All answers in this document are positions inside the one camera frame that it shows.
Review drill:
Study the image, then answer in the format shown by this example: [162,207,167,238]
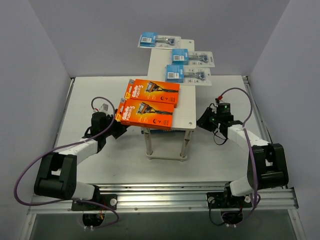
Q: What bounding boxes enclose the orange Fusion5 razor box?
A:
[115,98,175,130]
[124,78,180,108]

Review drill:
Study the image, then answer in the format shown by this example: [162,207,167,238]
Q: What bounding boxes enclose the blue Harry's box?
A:
[149,128,185,134]

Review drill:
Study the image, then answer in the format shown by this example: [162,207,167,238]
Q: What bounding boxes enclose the clear blue-card razor blister pack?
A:
[164,65,212,86]

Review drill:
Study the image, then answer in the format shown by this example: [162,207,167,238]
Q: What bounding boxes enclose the Gillette SkinGuard blister pack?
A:
[171,48,215,68]

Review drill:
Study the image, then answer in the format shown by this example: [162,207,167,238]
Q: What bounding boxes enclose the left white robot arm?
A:
[34,112,128,210]

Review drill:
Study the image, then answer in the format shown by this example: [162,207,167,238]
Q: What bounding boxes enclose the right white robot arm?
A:
[196,102,289,207]

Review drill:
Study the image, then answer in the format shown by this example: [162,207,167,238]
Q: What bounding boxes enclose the white two-tier shelf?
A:
[143,48,196,162]

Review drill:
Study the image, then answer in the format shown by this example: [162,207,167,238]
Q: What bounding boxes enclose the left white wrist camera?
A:
[96,103,109,114]

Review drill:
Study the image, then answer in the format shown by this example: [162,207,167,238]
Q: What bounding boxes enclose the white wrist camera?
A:
[215,95,223,104]
[96,103,109,114]

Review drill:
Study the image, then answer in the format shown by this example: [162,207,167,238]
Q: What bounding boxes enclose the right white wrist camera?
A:
[215,95,223,104]

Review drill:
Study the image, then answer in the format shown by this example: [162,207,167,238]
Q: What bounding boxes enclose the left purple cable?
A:
[12,96,120,229]

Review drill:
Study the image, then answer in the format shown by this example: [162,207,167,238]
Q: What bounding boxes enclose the purple cable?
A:
[12,96,120,229]
[221,87,262,226]

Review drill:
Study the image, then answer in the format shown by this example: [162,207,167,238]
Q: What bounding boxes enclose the aluminium mounting rail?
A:
[27,183,298,215]

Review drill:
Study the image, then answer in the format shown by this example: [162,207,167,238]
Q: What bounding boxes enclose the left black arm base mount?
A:
[71,194,118,212]

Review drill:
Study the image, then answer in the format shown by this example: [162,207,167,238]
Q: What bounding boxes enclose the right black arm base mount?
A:
[206,191,252,209]

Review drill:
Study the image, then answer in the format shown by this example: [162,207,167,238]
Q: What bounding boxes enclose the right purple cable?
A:
[221,87,262,226]

